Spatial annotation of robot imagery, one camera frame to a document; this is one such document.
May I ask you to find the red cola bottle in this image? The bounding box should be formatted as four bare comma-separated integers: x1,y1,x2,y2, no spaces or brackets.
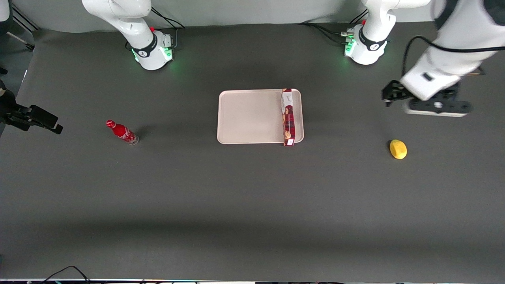
105,120,139,146

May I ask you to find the yellow lemon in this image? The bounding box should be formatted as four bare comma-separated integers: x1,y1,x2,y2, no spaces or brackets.
389,139,408,160

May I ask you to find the black cable at table edge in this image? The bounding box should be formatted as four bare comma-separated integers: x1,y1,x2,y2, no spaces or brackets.
39,265,92,284

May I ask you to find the red cookie box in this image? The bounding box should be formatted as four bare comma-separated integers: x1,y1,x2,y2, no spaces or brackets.
281,88,296,147

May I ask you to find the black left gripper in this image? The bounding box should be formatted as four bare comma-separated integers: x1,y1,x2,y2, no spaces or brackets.
381,80,462,107

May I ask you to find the black frame rail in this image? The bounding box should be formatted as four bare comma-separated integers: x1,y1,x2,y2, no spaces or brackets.
11,5,41,32

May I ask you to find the dark grey table mat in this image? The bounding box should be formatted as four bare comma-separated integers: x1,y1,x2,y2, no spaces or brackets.
0,14,505,281

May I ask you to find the black right base cable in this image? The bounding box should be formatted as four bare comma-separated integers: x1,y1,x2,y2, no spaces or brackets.
151,7,186,50

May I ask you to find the pale pink plastic tray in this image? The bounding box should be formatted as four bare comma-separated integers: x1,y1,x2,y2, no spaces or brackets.
217,89,305,145

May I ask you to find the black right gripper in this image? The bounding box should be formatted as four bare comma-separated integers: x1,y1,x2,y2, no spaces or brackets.
0,80,64,135

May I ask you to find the black left arm wrist cable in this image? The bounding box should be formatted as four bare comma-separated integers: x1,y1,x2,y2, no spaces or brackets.
402,35,505,79

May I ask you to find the thin grey rod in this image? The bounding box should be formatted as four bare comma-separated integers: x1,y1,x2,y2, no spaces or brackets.
6,32,35,51

